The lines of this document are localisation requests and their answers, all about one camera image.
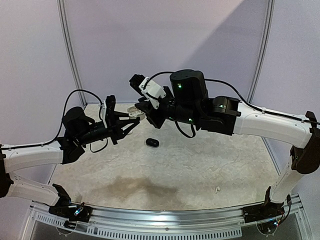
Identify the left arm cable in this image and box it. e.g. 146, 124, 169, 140
0, 89, 111, 154

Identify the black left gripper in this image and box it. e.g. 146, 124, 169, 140
76, 111, 140, 146

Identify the black oval charging case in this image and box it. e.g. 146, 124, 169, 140
145, 138, 160, 148

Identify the small white charging case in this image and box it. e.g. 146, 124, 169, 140
127, 105, 146, 120

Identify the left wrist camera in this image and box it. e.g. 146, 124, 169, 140
100, 95, 116, 129

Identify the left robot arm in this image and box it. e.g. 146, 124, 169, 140
0, 106, 140, 223

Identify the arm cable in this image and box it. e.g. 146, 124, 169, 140
147, 71, 320, 126
0, 89, 111, 154

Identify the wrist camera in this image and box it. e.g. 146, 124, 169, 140
129, 74, 167, 110
100, 95, 116, 129

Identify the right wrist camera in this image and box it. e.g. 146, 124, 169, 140
129, 74, 167, 110

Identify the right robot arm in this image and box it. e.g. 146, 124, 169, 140
129, 69, 320, 223

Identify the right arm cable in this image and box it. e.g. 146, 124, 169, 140
147, 71, 320, 126

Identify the aluminium table front rail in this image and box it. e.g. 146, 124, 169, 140
22, 195, 312, 240

